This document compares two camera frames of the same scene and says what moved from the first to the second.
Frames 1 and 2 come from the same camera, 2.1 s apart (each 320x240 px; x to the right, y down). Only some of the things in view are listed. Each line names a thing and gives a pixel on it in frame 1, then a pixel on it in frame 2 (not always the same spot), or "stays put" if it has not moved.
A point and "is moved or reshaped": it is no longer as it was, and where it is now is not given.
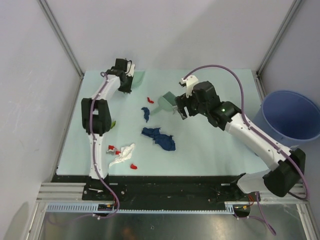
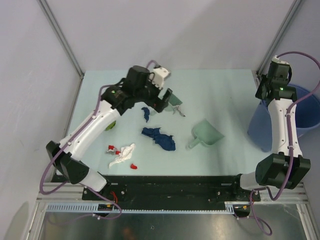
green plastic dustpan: x=137 y=78 is moved or reshaped
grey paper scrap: x=175 y=108 stays put
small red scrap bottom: x=132 y=166 stays put
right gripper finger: x=183 y=111 → x=266 y=93
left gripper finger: x=123 y=87 → x=159 y=106
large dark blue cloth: x=164 y=141 stays put
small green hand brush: x=166 y=102 stays put
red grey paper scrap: x=112 y=150 stays put
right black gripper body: x=195 y=108 → x=268 y=81
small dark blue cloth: x=146 y=113 stays put
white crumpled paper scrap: x=125 y=153 stays put
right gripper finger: x=181 y=100 → x=261 y=88
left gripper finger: x=128 y=84 → x=167 y=96
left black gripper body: x=126 y=87 → x=149 y=94
